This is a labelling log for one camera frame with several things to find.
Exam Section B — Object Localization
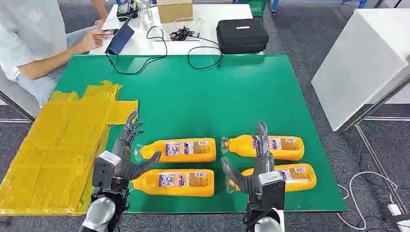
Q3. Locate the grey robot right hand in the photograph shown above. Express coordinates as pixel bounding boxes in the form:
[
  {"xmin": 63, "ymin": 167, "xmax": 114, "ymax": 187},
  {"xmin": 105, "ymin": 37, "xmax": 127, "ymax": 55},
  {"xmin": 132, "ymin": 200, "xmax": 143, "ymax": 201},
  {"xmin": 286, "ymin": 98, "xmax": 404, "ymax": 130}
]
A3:
[{"xmin": 221, "ymin": 121, "xmax": 276, "ymax": 195}]

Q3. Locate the orange drink bottle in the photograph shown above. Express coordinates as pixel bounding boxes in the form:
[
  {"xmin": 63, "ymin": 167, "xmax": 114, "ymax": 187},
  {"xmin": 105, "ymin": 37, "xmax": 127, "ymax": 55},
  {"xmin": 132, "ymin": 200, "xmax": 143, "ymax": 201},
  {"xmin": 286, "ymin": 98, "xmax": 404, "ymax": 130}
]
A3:
[
  {"xmin": 134, "ymin": 137, "xmax": 217, "ymax": 163},
  {"xmin": 225, "ymin": 163, "xmax": 317, "ymax": 193},
  {"xmin": 130, "ymin": 169, "xmax": 215, "ymax": 198},
  {"xmin": 221, "ymin": 134, "xmax": 305, "ymax": 161}
]

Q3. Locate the clear plastic bottle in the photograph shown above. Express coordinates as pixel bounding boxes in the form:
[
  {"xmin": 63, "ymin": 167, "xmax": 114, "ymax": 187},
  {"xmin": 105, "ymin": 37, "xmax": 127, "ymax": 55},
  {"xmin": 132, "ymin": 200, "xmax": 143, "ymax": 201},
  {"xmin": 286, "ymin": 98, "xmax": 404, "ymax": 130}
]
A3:
[{"xmin": 138, "ymin": 0, "xmax": 154, "ymax": 25}]

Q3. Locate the cardboard box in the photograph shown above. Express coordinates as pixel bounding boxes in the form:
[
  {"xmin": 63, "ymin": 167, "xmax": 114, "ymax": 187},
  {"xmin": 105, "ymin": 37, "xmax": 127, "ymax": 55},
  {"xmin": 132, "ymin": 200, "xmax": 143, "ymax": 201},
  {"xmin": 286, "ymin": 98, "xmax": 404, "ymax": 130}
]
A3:
[{"xmin": 156, "ymin": 0, "xmax": 194, "ymax": 24}]

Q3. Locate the black zip case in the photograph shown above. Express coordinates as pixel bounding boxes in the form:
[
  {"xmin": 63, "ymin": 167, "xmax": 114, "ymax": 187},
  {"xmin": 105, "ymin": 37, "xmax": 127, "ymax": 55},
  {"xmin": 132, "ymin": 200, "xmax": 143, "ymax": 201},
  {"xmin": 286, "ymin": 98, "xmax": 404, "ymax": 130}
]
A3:
[{"xmin": 216, "ymin": 18, "xmax": 270, "ymax": 55}]

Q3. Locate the green crate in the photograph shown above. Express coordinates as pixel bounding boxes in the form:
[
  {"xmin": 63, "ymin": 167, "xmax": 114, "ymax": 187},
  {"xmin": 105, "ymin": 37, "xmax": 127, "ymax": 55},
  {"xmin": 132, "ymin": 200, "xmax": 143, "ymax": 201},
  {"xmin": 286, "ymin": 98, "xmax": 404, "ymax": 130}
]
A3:
[{"xmin": 242, "ymin": 0, "xmax": 268, "ymax": 17}]

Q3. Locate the black cable with bundle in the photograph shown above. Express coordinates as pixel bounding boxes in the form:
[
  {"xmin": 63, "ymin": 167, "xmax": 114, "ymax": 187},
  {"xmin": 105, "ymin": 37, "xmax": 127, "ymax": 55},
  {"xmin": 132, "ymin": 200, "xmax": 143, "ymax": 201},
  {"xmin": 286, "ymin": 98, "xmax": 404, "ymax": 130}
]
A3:
[{"xmin": 169, "ymin": 26, "xmax": 224, "ymax": 71}]

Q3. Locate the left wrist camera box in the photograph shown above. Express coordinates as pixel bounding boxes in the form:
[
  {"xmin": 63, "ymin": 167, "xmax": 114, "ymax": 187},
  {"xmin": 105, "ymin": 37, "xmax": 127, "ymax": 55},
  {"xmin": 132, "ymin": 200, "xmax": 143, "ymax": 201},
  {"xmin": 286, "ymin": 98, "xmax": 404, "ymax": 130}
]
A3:
[{"xmin": 92, "ymin": 150, "xmax": 122, "ymax": 190}]

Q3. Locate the person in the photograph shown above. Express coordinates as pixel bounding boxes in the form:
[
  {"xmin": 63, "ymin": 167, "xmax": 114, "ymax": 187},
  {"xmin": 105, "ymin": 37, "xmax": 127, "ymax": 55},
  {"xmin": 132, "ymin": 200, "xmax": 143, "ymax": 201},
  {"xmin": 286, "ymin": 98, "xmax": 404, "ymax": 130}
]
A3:
[{"xmin": 0, "ymin": 0, "xmax": 110, "ymax": 108}]

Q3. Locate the white desk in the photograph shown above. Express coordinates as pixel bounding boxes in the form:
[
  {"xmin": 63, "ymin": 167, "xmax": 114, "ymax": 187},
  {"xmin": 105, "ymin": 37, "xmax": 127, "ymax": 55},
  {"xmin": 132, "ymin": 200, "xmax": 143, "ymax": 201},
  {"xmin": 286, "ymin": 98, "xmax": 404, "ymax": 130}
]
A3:
[{"xmin": 89, "ymin": 3, "xmax": 265, "ymax": 56}]

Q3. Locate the person's right hand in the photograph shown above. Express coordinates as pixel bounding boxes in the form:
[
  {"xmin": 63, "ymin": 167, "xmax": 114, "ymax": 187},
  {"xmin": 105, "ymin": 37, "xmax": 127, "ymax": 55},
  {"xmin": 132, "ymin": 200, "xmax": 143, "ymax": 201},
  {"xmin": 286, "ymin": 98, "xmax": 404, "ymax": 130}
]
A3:
[{"xmin": 78, "ymin": 30, "xmax": 106, "ymax": 54}]

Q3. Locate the white table with metal frame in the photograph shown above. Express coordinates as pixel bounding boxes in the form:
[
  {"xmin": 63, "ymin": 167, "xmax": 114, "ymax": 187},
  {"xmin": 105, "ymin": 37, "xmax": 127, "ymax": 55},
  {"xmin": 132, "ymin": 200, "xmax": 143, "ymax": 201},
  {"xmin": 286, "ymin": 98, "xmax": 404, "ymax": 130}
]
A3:
[{"xmin": 310, "ymin": 8, "xmax": 410, "ymax": 212}]

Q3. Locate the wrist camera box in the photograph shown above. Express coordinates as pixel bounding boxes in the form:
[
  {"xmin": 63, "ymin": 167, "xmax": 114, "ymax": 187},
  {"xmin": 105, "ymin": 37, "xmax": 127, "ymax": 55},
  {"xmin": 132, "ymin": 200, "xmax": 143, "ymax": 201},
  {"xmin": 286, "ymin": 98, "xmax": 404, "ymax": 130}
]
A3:
[
  {"xmin": 92, "ymin": 150, "xmax": 122, "ymax": 190},
  {"xmin": 258, "ymin": 171, "xmax": 286, "ymax": 211}
]

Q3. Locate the white power strip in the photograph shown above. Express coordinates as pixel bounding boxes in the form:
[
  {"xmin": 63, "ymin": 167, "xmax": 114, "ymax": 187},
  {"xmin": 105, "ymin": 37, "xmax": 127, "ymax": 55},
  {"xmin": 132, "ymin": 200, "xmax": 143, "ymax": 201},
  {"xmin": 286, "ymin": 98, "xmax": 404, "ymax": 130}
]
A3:
[{"xmin": 387, "ymin": 203, "xmax": 410, "ymax": 232}]

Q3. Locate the thin black cable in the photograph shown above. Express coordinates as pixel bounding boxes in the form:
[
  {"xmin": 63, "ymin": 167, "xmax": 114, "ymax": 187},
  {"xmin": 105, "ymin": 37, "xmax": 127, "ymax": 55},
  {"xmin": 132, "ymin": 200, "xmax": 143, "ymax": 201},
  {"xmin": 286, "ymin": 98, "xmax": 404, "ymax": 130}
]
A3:
[{"xmin": 105, "ymin": 25, "xmax": 168, "ymax": 75}]

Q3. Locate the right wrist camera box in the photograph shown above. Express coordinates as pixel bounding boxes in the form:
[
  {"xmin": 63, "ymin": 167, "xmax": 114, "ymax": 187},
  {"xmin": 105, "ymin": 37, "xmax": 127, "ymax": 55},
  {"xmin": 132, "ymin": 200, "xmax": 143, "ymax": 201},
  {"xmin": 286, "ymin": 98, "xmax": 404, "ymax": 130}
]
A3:
[{"xmin": 258, "ymin": 171, "xmax": 286, "ymax": 211}]

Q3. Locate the black handheld device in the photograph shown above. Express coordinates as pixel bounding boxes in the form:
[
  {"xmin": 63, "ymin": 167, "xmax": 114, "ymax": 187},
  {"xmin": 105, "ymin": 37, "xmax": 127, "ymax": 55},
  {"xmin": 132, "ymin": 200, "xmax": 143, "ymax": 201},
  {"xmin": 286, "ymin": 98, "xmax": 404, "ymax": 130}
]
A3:
[{"xmin": 116, "ymin": 0, "xmax": 139, "ymax": 21}]

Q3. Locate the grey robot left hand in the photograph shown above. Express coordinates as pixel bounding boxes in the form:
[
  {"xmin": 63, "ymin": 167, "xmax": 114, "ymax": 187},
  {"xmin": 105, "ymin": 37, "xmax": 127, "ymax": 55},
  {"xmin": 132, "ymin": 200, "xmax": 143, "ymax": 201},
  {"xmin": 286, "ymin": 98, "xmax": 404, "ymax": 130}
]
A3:
[{"xmin": 110, "ymin": 111, "xmax": 162, "ymax": 182}]

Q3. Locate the white floor cable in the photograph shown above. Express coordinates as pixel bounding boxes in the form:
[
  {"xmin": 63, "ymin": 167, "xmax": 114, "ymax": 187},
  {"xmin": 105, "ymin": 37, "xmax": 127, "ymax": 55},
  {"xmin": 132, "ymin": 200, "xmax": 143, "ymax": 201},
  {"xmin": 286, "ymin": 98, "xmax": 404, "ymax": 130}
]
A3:
[{"xmin": 336, "ymin": 171, "xmax": 399, "ymax": 231}]

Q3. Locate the yellow plastic sheet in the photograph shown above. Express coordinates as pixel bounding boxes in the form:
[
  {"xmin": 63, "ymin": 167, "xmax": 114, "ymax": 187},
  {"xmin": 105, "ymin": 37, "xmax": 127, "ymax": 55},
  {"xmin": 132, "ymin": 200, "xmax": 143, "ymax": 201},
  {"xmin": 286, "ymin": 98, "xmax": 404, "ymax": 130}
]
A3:
[{"xmin": 0, "ymin": 80, "xmax": 139, "ymax": 217}]

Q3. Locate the green table mat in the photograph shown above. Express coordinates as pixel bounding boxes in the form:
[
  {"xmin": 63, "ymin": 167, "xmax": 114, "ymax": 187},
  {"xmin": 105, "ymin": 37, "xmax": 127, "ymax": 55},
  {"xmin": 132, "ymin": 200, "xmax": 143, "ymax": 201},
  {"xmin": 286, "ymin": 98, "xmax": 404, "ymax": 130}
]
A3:
[{"xmin": 53, "ymin": 54, "xmax": 348, "ymax": 215}]

